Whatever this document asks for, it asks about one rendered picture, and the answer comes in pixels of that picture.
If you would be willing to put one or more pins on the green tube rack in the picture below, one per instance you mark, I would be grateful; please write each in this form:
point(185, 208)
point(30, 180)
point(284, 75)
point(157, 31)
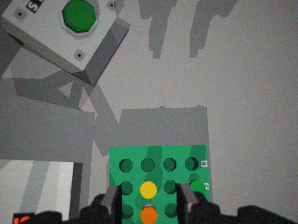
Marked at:
point(166, 166)

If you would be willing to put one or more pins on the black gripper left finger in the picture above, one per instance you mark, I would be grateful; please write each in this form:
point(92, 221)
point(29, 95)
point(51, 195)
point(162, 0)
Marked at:
point(109, 204)

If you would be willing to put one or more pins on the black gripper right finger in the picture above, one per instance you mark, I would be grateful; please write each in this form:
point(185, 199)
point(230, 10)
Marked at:
point(189, 204)

